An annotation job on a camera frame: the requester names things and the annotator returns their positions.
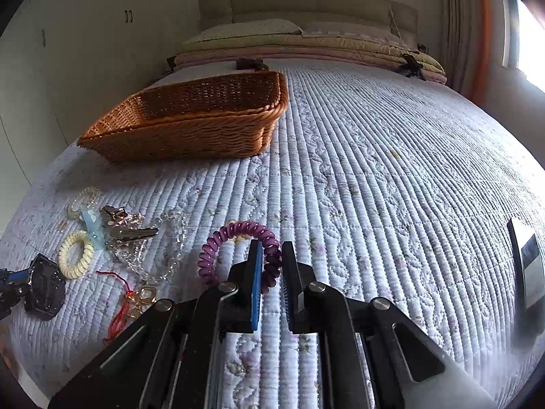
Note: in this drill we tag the black phone on bed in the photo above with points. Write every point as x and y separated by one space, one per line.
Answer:
529 266

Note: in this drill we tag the window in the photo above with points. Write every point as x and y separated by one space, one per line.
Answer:
523 45

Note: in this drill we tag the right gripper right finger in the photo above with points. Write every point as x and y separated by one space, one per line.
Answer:
339 322

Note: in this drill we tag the red tassel gold charm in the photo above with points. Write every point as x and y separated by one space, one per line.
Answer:
135 301

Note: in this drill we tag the brown wicker basket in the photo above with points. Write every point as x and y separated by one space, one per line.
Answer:
229 116

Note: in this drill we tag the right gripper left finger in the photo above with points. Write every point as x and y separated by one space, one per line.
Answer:
232 306

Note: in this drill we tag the black object on quilts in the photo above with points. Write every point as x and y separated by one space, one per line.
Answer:
411 68

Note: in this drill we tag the dark brown object on bed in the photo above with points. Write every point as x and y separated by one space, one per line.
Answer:
254 64

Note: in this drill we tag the white wardrobe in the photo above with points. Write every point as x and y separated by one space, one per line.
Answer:
63 64

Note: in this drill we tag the pink pillow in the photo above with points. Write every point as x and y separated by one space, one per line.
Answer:
332 29

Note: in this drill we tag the light blue hair clip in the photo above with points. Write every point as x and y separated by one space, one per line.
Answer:
93 223

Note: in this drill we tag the beige padded headboard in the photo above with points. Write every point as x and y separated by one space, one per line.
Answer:
401 20

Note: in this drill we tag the grey orange curtain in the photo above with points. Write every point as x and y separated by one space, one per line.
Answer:
466 47

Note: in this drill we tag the folded beige pink quilts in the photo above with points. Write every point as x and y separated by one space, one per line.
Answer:
348 50

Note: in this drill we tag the cream floral pillow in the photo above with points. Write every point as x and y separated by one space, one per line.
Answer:
269 26

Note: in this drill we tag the silver keys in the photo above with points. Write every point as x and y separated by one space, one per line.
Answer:
124 227

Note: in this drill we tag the white quilted bedspread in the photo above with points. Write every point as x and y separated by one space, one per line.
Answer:
387 186

